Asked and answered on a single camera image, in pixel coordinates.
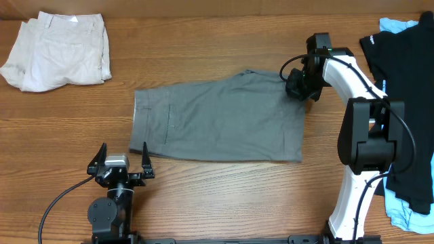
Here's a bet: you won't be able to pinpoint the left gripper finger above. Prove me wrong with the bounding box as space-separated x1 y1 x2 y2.
142 142 155 179
87 142 107 175

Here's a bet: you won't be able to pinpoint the black t-shirt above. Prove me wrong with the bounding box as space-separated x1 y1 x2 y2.
359 12 433 215

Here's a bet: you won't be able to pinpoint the light blue t-shirt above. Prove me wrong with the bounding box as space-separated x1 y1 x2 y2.
379 18 433 235

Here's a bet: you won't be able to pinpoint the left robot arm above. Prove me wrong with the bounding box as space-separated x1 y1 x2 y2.
87 143 155 244

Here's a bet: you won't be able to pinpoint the folded beige shorts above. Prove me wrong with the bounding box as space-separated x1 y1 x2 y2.
1 12 112 92

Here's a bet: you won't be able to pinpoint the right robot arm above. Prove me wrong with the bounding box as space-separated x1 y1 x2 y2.
284 33 409 244

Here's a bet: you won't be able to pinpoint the grey shorts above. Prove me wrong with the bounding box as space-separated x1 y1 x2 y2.
130 70 305 162

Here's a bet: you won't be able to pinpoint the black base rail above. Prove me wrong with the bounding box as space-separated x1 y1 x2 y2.
85 235 382 244

